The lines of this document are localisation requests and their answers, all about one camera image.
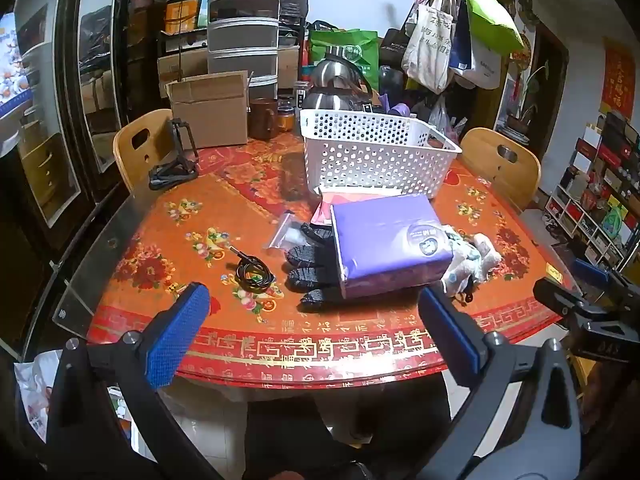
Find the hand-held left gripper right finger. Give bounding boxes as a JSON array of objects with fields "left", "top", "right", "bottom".
[{"left": 417, "top": 287, "right": 583, "bottom": 480}]

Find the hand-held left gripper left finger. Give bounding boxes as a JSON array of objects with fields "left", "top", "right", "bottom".
[{"left": 47, "top": 282, "right": 226, "bottom": 480}]

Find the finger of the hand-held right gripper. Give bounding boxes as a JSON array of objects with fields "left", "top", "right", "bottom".
[
  {"left": 532, "top": 279, "right": 601, "bottom": 320},
  {"left": 572, "top": 257, "right": 626, "bottom": 287}
]

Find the light blue patterned cloth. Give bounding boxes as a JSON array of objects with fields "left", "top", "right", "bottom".
[{"left": 442, "top": 227, "right": 482, "bottom": 306}]

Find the purple tissue pack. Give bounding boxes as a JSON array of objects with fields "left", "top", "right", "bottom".
[{"left": 331, "top": 194, "right": 455, "bottom": 301}]

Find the black knitted glove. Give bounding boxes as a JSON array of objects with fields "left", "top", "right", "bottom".
[{"left": 285, "top": 222, "right": 347, "bottom": 313}]

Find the white perforated plastic basket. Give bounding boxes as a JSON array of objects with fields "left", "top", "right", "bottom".
[{"left": 299, "top": 108, "right": 463, "bottom": 198}]

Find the shelf of assorted boxes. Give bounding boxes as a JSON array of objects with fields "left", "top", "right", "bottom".
[{"left": 542, "top": 110, "right": 640, "bottom": 273}]

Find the clear acrylic panel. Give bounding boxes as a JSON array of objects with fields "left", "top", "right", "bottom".
[{"left": 52, "top": 190, "right": 156, "bottom": 341}]

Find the wooden chair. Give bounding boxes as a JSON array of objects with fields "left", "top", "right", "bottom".
[
  {"left": 113, "top": 109, "right": 176, "bottom": 193},
  {"left": 459, "top": 128, "right": 542, "bottom": 213}
]

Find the clear zip bag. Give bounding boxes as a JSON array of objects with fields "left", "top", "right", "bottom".
[{"left": 264, "top": 211, "right": 306, "bottom": 250}]

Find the white plastic bag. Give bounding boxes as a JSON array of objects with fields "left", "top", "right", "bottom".
[{"left": 14, "top": 350, "right": 67, "bottom": 443}]

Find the potted plant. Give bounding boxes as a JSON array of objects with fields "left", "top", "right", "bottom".
[{"left": 507, "top": 60, "right": 545, "bottom": 135}]

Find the black folding phone stand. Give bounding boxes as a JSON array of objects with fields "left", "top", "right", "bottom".
[{"left": 149, "top": 117, "right": 200, "bottom": 191}]

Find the clear plastic bag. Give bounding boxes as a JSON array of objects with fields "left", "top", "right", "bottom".
[{"left": 427, "top": 95, "right": 455, "bottom": 137}]

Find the open cardboard box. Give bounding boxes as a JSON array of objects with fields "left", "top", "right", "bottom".
[{"left": 166, "top": 71, "right": 251, "bottom": 151}]

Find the white shopping bag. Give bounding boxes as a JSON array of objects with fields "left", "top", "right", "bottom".
[{"left": 452, "top": 35, "right": 503, "bottom": 90}]

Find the brown mug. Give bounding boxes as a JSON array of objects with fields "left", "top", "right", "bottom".
[{"left": 248, "top": 97, "right": 279, "bottom": 141}]

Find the dark glass cabinet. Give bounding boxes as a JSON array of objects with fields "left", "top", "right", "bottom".
[{"left": 0, "top": 0, "right": 168, "bottom": 361}]

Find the dark blue paper bag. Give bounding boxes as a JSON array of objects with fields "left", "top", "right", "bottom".
[{"left": 448, "top": 0, "right": 473, "bottom": 71}]

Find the lime green bag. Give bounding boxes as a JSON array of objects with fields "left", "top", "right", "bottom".
[{"left": 458, "top": 0, "right": 525, "bottom": 58}]

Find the beige canvas tote bag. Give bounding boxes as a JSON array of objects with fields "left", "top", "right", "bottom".
[{"left": 401, "top": 0, "right": 458, "bottom": 93}]

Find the closed cardboard box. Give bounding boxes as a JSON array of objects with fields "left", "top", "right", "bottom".
[{"left": 277, "top": 45, "right": 301, "bottom": 92}]

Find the dark brown bag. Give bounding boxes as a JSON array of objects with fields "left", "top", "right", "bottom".
[{"left": 378, "top": 27, "right": 413, "bottom": 68}]

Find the green shopping bag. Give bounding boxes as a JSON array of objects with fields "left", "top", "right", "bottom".
[{"left": 308, "top": 28, "right": 381, "bottom": 68}]

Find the grey plastic drawer tower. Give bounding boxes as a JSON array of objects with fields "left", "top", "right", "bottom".
[{"left": 207, "top": 0, "right": 283, "bottom": 103}]

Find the orange box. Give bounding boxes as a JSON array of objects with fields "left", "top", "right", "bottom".
[{"left": 165, "top": 0, "right": 203, "bottom": 36}]

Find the coiled black cable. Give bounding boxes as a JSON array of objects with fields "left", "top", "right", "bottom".
[{"left": 227, "top": 245, "right": 276, "bottom": 292}]

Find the red wall poster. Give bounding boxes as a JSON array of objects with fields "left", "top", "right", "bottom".
[{"left": 599, "top": 37, "right": 637, "bottom": 116}]

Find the steel kettle with black handle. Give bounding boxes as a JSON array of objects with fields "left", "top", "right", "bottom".
[{"left": 312, "top": 46, "right": 375, "bottom": 95}]

